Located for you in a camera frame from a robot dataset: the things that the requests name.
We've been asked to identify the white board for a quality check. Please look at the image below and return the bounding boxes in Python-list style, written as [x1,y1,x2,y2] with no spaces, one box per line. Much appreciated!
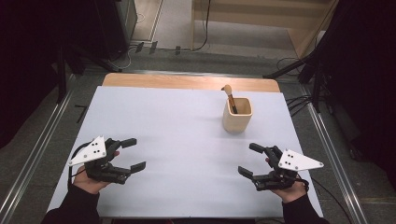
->
[48,86,323,218]

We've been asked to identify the black cabinet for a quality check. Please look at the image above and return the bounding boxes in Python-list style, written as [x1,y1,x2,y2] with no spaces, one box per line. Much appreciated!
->
[92,0,138,60]

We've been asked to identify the right hand-held gripper black cable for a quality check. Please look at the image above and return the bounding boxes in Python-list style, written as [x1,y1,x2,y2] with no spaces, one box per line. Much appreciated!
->
[298,174,353,224]

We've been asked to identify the person's right hand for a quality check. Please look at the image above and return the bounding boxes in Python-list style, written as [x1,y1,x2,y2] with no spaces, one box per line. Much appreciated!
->
[264,157,307,204]

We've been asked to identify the wooden table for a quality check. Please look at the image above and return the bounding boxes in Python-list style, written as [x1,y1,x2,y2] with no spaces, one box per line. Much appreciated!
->
[102,73,281,93]

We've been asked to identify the metal floor rail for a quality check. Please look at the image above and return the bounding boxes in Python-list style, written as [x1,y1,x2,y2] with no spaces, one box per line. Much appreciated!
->
[0,90,75,224]
[300,85,370,224]

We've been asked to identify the makeup brush with dark handle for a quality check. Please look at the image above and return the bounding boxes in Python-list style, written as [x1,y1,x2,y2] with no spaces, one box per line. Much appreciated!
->
[220,84,239,115]

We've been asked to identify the bundle of black floor cables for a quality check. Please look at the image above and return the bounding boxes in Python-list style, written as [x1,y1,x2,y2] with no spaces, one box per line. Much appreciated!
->
[285,94,314,118]

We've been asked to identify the dark curtain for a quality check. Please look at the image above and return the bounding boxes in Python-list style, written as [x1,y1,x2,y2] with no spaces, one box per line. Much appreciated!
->
[0,0,94,148]
[314,0,396,190]

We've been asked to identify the dark power plugs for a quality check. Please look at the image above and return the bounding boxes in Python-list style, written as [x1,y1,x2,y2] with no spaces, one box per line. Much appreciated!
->
[134,40,182,56]

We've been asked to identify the black stand leg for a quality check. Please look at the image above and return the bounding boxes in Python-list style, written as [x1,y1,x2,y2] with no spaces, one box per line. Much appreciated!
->
[66,43,124,74]

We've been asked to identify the light wooden shelf unit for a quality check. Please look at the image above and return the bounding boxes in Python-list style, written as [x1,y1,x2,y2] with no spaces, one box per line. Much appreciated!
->
[190,0,340,60]

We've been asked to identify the black tripod post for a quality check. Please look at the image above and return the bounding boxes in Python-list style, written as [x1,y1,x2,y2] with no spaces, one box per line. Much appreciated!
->
[312,59,323,114]

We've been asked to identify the beige square cup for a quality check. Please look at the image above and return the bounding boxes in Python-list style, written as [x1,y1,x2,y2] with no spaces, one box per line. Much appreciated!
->
[222,96,254,134]

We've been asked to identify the person's left hand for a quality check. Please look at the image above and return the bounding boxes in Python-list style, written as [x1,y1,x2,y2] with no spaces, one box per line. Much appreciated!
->
[73,169,120,195]

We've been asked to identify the black hanging cable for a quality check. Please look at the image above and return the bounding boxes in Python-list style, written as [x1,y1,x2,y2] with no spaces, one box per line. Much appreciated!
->
[192,0,213,52]

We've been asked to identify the black stand post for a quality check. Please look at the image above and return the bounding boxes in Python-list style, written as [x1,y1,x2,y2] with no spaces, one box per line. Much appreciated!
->
[57,46,68,105]

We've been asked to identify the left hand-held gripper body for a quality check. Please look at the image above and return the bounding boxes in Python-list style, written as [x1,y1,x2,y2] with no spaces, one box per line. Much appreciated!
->
[68,135,133,185]

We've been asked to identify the black tripod leg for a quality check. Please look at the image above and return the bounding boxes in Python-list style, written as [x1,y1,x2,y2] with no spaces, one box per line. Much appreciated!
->
[262,55,313,79]

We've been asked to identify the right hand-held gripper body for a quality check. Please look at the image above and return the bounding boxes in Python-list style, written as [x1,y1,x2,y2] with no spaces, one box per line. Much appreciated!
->
[252,145,325,191]

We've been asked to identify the left hand-held gripper black cable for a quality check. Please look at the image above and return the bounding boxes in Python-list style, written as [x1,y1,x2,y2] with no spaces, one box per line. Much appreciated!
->
[67,141,92,189]

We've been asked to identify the hand-held gripper black cable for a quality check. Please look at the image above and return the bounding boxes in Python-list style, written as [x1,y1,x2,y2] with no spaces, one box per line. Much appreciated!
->
[67,141,92,189]
[298,174,353,224]

